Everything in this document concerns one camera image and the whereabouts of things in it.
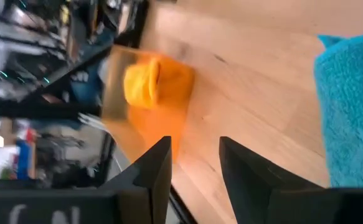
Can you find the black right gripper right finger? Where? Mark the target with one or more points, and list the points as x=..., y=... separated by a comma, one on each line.
x=262, y=199

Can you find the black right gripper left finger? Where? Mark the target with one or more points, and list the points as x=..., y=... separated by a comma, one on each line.
x=144, y=193

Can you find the teal microfiber towel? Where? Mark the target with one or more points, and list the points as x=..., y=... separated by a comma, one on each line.
x=349, y=109

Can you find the wooden tray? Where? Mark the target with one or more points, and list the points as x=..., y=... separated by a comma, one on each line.
x=156, y=130

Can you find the black camera stand beam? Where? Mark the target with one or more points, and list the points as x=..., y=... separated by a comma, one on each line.
x=44, y=107

